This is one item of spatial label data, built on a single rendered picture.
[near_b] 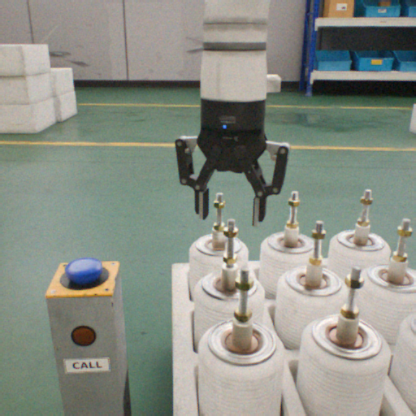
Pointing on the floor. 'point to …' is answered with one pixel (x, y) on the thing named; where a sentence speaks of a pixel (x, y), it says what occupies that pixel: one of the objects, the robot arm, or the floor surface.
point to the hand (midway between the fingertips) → (230, 210)
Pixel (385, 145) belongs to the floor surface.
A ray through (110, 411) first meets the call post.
